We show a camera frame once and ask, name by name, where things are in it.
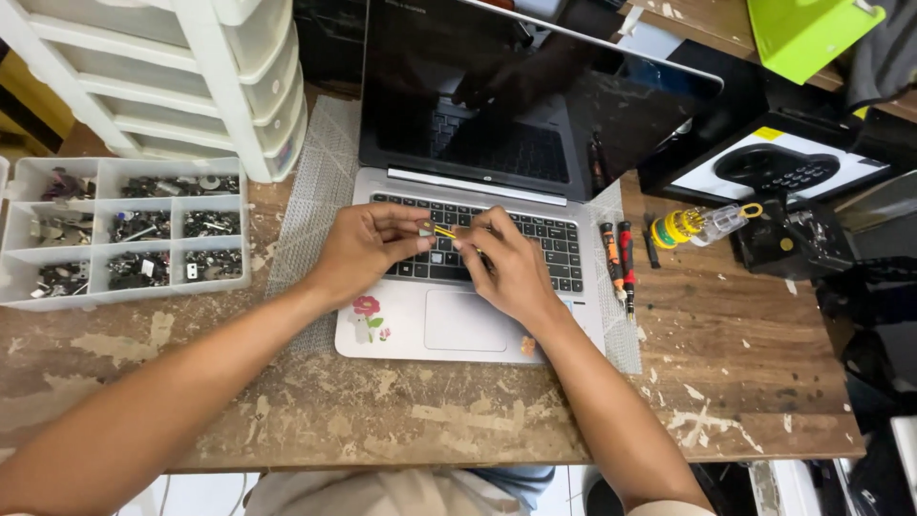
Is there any person's left hand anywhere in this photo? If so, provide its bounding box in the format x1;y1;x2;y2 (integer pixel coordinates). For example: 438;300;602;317
308;203;438;313

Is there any person's right hand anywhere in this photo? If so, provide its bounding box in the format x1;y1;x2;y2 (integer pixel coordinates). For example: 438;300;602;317
451;206;575;336

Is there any small yellow hand tool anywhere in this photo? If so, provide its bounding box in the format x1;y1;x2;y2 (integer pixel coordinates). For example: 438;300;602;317
419;219;484;255

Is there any grey mesh mat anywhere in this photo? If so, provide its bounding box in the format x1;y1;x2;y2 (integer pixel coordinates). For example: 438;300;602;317
265;95;643;376

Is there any orange and black screwdriver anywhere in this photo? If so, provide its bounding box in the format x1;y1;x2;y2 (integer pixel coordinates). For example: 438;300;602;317
599;221;629;302

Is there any red and black screwdriver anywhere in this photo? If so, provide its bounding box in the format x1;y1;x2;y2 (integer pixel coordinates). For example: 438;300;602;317
618;220;638;321

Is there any small black screwdriver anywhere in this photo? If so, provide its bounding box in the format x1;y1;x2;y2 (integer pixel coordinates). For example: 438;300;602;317
642;214;662;270

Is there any silver laptop with flower sticker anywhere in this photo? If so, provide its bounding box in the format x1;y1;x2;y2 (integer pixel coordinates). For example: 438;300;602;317
334;0;725;366

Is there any white plastic drawer unit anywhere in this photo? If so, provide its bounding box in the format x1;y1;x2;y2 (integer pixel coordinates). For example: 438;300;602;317
0;0;309;184

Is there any clear compartment box of screws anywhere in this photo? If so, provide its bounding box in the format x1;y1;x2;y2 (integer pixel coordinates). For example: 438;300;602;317
0;155;252;313

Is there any black metal device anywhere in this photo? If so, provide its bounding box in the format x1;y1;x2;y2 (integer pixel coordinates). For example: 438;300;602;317
730;195;858;281

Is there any black box with white picture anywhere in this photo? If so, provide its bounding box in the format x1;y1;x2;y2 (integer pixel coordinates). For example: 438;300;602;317
637;110;897;209

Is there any black bag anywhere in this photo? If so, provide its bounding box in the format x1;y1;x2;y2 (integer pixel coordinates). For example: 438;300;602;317
815;271;917;434

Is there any white appliance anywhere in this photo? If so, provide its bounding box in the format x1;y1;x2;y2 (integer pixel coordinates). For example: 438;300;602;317
747;416;917;516

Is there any lime green plastic lid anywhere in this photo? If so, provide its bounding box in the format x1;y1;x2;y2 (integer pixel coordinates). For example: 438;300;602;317
746;0;888;86

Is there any grey cloth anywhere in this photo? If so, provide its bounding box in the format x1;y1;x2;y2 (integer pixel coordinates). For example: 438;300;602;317
844;0;917;110

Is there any yellow screwdriver with clear handle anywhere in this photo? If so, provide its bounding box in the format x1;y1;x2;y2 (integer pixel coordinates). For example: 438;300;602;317
650;202;765;251

